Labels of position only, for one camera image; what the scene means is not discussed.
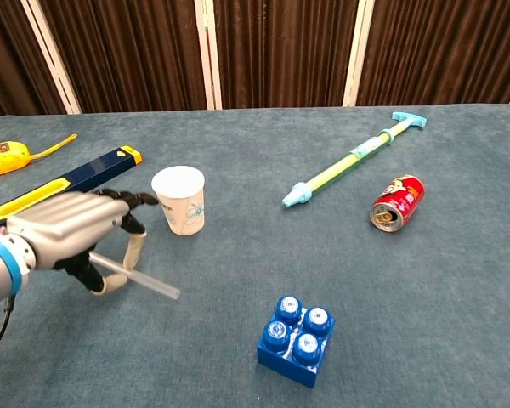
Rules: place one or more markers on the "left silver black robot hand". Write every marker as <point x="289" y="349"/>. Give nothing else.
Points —
<point x="68" y="229"/>

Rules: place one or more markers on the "clear plastic tube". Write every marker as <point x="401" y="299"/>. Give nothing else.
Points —
<point x="153" y="285"/>

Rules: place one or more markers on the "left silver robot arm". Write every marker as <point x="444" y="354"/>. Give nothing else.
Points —
<point x="2" y="268"/>

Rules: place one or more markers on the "white paper cup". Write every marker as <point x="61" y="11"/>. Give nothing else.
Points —
<point x="182" y="208"/>

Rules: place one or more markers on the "navy yellow spirit level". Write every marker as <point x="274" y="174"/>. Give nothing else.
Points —
<point x="102" y="170"/>

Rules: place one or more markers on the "yellow tape measure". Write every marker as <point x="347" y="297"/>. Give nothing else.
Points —
<point x="6" y="159"/>

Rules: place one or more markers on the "blue toy building block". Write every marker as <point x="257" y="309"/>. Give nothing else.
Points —
<point x="295" y="342"/>

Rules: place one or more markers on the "dark brown curtain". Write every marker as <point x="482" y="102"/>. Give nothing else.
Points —
<point x="280" y="51"/>

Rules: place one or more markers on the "teal green water pump toy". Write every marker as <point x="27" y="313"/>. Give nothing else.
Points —
<point x="344" y="163"/>

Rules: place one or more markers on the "red soda can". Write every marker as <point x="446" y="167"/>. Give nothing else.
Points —
<point x="399" y="203"/>

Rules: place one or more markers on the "white screen frame post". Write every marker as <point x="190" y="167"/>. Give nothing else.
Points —
<point x="357" y="53"/>
<point x="208" y="55"/>
<point x="51" y="55"/>

